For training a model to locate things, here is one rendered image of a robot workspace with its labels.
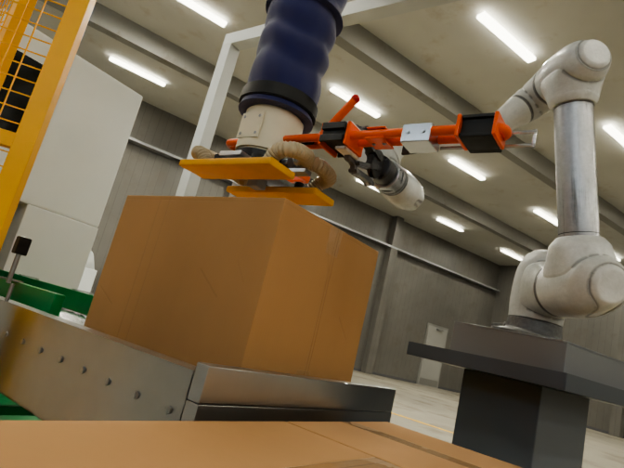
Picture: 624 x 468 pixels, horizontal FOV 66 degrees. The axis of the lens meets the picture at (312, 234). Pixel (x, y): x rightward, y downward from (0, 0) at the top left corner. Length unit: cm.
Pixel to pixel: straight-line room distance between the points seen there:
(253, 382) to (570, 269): 87
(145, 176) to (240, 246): 1175
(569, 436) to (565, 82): 97
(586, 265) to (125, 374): 108
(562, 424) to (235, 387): 98
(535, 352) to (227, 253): 83
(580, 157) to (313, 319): 85
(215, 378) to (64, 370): 41
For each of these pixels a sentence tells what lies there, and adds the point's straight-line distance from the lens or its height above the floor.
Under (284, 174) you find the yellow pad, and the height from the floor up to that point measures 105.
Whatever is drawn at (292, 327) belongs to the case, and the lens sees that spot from 104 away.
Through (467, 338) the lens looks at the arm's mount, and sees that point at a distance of 152.
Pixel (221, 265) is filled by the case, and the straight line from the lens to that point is 105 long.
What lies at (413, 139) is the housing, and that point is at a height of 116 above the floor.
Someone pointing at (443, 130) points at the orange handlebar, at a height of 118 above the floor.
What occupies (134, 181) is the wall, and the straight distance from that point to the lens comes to 1266.
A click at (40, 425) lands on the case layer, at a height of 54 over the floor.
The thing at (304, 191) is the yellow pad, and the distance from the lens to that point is 130.
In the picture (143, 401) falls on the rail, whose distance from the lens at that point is 91.
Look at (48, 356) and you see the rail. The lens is 119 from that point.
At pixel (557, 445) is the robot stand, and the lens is 155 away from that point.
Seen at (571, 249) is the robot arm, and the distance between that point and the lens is 141.
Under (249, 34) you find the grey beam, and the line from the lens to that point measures 472.
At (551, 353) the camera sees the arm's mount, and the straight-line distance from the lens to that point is 138.
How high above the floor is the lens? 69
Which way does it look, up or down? 12 degrees up
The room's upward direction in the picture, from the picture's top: 14 degrees clockwise
